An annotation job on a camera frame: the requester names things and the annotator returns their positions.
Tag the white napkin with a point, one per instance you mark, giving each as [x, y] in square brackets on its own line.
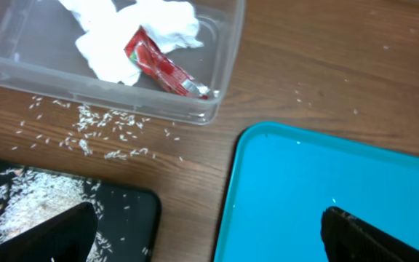
[171, 25]

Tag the black rectangular tray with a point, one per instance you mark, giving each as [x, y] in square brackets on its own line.
[130, 219]

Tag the clear plastic waste bin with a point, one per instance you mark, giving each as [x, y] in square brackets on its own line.
[38, 55]

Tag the pile of white rice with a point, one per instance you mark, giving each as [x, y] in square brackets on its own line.
[31, 197]

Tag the scattered rice grains on table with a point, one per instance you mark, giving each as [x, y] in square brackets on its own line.
[44, 131]

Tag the teal serving tray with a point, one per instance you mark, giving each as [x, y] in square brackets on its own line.
[284, 178]

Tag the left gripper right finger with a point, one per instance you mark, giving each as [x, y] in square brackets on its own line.
[347, 238]

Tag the red sauce packet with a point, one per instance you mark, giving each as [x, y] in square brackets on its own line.
[146, 55]

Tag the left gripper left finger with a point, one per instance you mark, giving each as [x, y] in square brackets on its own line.
[66, 237]

